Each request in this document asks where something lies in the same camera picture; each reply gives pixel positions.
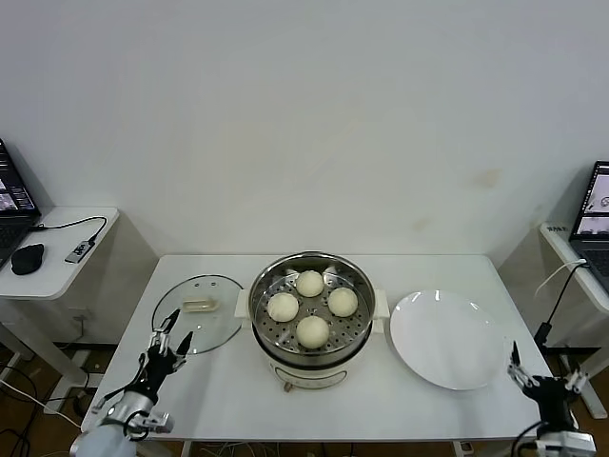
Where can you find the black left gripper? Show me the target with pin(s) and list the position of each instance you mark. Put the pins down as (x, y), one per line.
(159, 366)

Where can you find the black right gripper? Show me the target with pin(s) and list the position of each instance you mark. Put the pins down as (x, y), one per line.
(554, 397)

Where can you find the white steamed baozi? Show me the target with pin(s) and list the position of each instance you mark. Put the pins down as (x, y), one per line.
(310, 284)
(282, 307)
(343, 302)
(312, 331)

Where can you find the stainless steel steamer basket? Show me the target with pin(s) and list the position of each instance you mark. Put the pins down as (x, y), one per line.
(266, 285)

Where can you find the white round plate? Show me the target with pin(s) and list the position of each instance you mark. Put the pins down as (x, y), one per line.
(442, 338)

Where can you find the white side table with mouse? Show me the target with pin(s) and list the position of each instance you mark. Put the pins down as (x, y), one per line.
(71, 281)

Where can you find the silver usb hub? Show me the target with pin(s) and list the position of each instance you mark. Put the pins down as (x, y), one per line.
(79, 251)

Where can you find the white side table with label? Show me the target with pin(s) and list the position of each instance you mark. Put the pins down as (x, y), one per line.
(554, 238)

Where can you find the cream electric cooker pot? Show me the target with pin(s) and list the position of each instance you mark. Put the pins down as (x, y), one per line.
(309, 377)

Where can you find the black computer mouse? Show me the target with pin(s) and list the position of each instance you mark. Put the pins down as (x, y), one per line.
(27, 258)

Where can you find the black laptop beside mouse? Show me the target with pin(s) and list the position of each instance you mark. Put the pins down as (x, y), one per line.
(12, 190)

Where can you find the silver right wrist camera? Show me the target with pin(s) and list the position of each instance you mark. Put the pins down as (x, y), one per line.
(568, 442)

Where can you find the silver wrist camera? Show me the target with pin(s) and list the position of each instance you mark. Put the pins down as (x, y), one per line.
(154, 421)
(568, 442)

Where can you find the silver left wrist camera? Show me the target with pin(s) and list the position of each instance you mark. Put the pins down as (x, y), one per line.
(154, 421)

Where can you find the white wall socket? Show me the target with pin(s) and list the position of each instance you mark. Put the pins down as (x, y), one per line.
(80, 315)

